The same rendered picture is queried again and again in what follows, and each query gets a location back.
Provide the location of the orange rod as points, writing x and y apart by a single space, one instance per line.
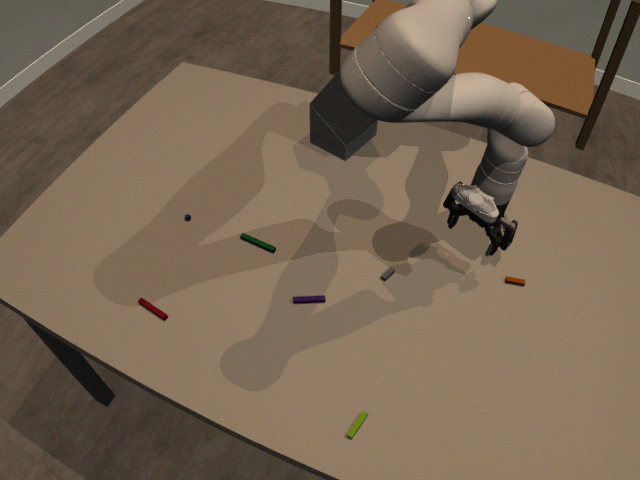
515 281

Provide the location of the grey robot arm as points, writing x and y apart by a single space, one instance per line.
411 55

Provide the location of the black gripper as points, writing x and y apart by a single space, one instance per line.
495 234

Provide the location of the grey rod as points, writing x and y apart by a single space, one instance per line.
388 273

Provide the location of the purple rod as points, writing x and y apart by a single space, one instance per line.
308 299

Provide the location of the red rod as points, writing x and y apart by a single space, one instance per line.
152 309

